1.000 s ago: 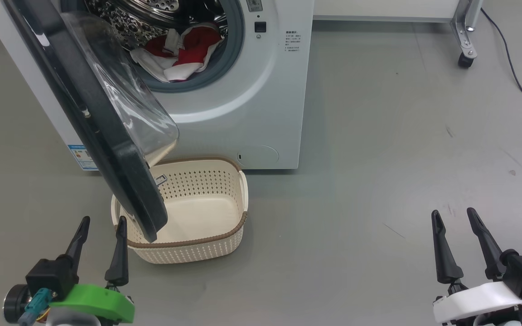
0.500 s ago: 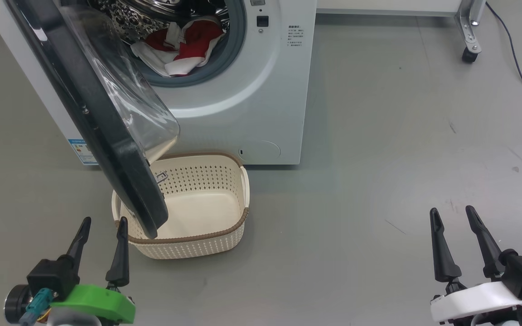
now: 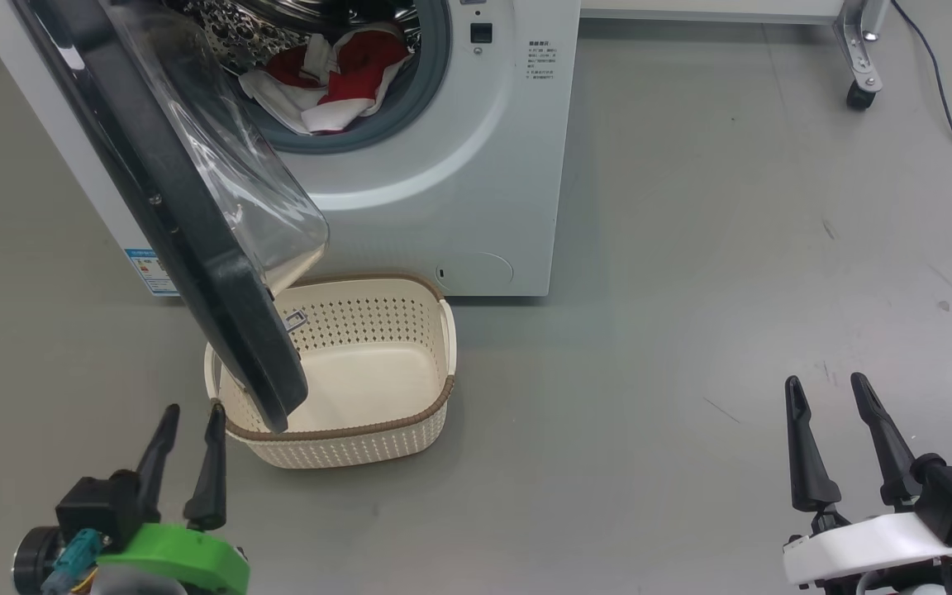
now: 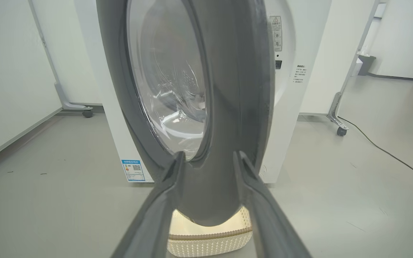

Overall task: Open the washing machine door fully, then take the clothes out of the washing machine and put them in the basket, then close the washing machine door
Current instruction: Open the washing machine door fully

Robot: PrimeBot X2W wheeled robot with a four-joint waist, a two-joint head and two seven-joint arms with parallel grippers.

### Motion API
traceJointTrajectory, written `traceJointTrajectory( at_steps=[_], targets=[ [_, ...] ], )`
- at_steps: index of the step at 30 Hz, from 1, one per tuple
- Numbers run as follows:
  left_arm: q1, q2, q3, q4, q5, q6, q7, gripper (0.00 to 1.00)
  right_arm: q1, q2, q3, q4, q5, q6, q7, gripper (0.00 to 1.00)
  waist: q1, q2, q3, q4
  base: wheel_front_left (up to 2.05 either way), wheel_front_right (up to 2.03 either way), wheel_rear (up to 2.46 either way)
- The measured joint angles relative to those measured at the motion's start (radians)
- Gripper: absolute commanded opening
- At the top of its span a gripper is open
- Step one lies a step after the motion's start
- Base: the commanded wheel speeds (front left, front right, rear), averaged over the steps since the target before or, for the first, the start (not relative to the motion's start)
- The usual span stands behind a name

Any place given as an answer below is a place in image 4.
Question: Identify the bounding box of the beige perforated laundry basket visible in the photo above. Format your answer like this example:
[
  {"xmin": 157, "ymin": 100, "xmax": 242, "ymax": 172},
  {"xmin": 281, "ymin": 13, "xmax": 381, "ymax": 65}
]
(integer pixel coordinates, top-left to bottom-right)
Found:
[{"xmin": 167, "ymin": 206, "xmax": 253, "ymax": 258}]

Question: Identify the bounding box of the washing machine glass door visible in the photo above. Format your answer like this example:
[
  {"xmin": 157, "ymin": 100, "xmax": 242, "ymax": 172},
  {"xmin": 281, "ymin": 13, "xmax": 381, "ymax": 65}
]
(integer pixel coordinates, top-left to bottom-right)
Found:
[{"xmin": 96, "ymin": 0, "xmax": 276, "ymax": 227}]

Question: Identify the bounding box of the blue energy label sticker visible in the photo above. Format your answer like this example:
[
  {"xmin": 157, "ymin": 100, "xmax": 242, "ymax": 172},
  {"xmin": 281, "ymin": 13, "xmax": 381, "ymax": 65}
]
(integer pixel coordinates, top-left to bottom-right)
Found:
[{"xmin": 121, "ymin": 159, "xmax": 145, "ymax": 182}]

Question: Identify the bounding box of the grey warning label sticker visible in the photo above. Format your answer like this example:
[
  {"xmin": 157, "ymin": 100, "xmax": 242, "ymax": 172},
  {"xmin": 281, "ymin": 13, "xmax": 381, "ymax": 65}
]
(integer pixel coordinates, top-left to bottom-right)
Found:
[{"xmin": 269, "ymin": 16, "xmax": 283, "ymax": 52}]

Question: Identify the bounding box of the white wheeled partition panel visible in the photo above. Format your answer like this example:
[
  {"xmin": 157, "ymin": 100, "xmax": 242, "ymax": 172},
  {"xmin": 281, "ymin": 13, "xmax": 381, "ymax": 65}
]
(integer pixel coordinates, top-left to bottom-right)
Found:
[{"xmin": 29, "ymin": 0, "xmax": 388, "ymax": 137}]

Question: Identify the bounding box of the white front-load washing machine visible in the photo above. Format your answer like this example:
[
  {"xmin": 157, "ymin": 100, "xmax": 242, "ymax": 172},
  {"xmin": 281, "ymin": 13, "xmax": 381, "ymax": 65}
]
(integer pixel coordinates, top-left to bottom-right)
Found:
[{"xmin": 74, "ymin": 0, "xmax": 332, "ymax": 184}]

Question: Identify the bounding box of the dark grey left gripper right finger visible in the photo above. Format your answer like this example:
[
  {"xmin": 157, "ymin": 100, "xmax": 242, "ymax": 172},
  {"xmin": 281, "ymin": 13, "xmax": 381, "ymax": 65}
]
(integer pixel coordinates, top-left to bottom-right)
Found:
[{"xmin": 233, "ymin": 150, "xmax": 313, "ymax": 258}]

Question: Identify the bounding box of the black floor cable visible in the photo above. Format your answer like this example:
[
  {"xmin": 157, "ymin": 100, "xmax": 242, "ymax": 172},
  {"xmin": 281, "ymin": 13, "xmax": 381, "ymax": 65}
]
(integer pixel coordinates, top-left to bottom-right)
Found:
[{"xmin": 337, "ymin": 116, "xmax": 413, "ymax": 185}]

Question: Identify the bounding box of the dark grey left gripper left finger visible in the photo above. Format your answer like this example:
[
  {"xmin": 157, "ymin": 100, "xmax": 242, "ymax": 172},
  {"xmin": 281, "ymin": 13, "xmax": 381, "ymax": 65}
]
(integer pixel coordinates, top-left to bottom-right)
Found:
[{"xmin": 111, "ymin": 151, "xmax": 185, "ymax": 258}]

